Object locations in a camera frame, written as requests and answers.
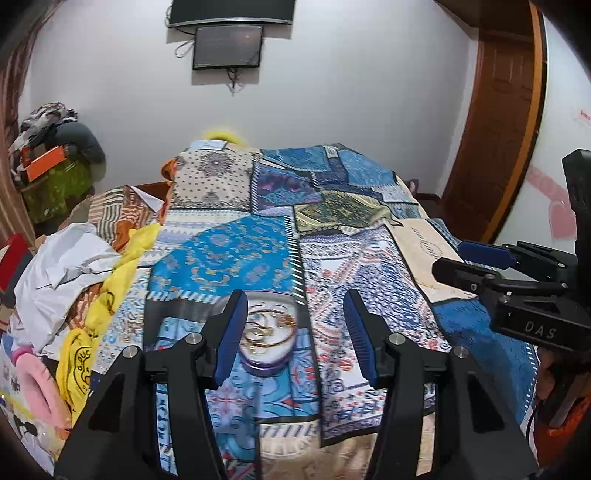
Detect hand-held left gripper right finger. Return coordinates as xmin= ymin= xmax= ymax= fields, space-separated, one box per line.
xmin=344 ymin=289 xmax=539 ymax=480

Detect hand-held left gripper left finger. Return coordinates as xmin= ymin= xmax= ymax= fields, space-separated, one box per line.
xmin=54 ymin=290 xmax=250 ymax=480

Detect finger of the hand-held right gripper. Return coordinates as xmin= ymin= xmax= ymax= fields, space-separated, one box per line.
xmin=458 ymin=240 xmax=578 ymax=280
xmin=431 ymin=257 xmax=568 ymax=298

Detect pile of gold bead bracelets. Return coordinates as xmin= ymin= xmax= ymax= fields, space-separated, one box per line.
xmin=242 ymin=307 xmax=296 ymax=352

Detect purple heart-shaped tin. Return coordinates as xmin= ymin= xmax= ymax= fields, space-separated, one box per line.
xmin=238 ymin=292 xmax=298 ymax=378

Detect person's right hand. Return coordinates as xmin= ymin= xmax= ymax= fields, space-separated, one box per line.
xmin=534 ymin=346 xmax=561 ymax=402

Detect blue patchwork blanket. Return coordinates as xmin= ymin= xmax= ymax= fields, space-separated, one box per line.
xmin=90 ymin=141 xmax=539 ymax=480

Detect brown wooden door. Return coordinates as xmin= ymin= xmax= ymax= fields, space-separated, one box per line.
xmin=441 ymin=37 xmax=539 ymax=243

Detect yellow cloth bag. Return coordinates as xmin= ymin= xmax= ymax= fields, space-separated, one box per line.
xmin=56 ymin=225 xmax=160 ymax=428

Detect white sliding door pink hearts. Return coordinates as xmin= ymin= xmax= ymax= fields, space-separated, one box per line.
xmin=496 ymin=18 xmax=591 ymax=259

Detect orange striped quilt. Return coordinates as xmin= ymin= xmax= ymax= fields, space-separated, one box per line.
xmin=69 ymin=185 xmax=169 ymax=252

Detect white crumpled cloth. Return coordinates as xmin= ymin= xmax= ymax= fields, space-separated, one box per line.
xmin=9 ymin=223 xmax=123 ymax=356

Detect pink plush toy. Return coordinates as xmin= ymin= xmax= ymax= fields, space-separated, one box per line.
xmin=11 ymin=346 xmax=70 ymax=430

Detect yellow plush toy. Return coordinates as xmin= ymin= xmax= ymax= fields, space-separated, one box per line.
xmin=203 ymin=129 xmax=250 ymax=145

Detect cartoon print sheet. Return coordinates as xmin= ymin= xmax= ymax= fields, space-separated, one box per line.
xmin=0 ymin=332 xmax=70 ymax=476

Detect red box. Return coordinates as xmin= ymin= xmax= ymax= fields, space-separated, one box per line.
xmin=0 ymin=233 xmax=33 ymax=296

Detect wooden wardrobe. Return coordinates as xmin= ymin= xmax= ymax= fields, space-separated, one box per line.
xmin=434 ymin=0 xmax=550 ymax=250

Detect dark grey cloth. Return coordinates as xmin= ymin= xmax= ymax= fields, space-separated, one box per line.
xmin=53 ymin=121 xmax=107 ymax=164

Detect orange box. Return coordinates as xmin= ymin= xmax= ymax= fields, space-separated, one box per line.
xmin=25 ymin=145 xmax=70 ymax=182

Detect small black monitor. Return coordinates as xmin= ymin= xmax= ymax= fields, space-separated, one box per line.
xmin=192 ymin=24 xmax=265 ymax=71

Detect brown striped curtain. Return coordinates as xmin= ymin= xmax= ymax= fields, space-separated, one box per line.
xmin=0 ymin=18 xmax=44 ymax=259

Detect black wall television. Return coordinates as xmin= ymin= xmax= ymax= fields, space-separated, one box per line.
xmin=167 ymin=0 xmax=296 ymax=29

